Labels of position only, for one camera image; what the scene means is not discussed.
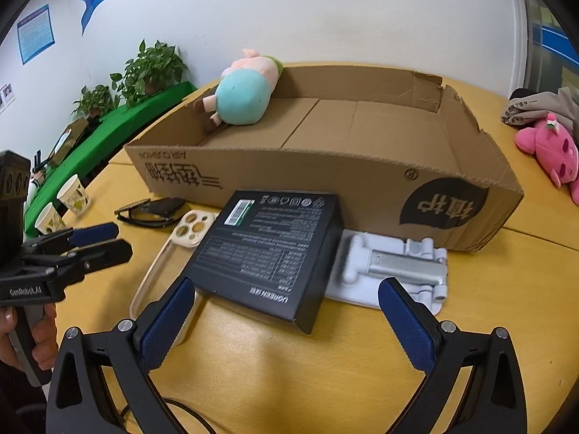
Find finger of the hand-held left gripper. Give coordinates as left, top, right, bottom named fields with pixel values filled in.
left=22, top=239, right=133, bottom=286
left=20, top=222, right=121, bottom=254

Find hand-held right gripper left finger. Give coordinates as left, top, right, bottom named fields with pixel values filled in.
left=45, top=277, right=196, bottom=434

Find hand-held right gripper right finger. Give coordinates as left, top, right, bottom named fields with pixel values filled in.
left=378, top=277, right=529, bottom=434

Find grey folding phone stand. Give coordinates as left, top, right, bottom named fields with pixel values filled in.
left=326, top=229, right=449, bottom=316

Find black sunglasses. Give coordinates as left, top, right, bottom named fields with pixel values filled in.
left=114, top=197, right=185, bottom=229

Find beige phone case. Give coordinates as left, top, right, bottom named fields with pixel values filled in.
left=129, top=210, right=221, bottom=344

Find black product box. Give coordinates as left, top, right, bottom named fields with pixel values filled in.
left=185, top=189, right=345, bottom=335

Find brown cardboard box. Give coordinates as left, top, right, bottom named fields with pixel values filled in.
left=123, top=64, right=525, bottom=252

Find person's left hand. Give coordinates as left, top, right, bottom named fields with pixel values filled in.
left=0, top=302, right=59, bottom=374

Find patterned paper cup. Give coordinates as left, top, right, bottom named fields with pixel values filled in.
left=35, top=202, right=68, bottom=236
left=56, top=174, right=91, bottom=215

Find small brown carton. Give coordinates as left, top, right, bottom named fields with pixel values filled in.
left=47, top=118, right=89, bottom=166

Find green tablecloth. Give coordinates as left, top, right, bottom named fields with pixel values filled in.
left=22, top=81, right=199, bottom=239

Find small green potted plant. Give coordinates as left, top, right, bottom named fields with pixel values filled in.
left=71, top=85, right=119, bottom=120

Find large green potted plant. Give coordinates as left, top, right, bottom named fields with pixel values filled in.
left=111, top=40, right=188, bottom=108

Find teal and pink plush pig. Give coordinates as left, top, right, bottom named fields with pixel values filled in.
left=194, top=48, right=285, bottom=134

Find pink plush toy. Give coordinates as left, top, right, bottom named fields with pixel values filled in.
left=515, top=112, right=579, bottom=206

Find grey printed cloth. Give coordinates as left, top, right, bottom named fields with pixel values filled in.
left=501, top=87, right=579, bottom=139

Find black cable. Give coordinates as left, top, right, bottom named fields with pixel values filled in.
left=118, top=398, right=218, bottom=434

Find small photo wall notice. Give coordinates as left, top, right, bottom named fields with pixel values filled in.
left=0, top=84, right=16, bottom=116

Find blue framed wall notice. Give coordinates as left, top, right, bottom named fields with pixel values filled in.
left=17, top=4, right=56, bottom=66

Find glass door frame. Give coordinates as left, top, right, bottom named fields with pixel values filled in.
left=516, top=0, right=579, bottom=95

